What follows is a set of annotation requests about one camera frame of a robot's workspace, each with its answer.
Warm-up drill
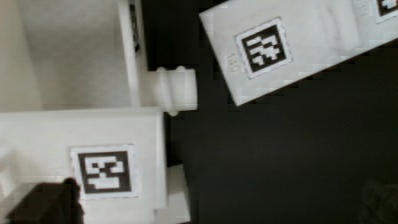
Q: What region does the white cabinet body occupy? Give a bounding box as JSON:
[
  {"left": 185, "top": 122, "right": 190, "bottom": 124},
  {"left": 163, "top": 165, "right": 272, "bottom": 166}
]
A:
[{"left": 0, "top": 0, "right": 140, "bottom": 113}]

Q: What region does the white cabinet top with knob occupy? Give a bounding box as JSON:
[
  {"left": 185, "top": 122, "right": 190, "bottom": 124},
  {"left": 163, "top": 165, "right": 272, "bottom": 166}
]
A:
[{"left": 142, "top": 0, "right": 398, "bottom": 106}]

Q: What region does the white door panel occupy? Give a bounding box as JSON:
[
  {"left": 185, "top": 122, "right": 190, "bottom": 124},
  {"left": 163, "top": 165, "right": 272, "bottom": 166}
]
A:
[{"left": 0, "top": 107, "right": 192, "bottom": 224}]

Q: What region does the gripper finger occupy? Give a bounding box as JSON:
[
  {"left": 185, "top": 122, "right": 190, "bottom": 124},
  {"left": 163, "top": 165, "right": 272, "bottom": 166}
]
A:
[{"left": 5, "top": 178, "right": 85, "bottom": 224}]

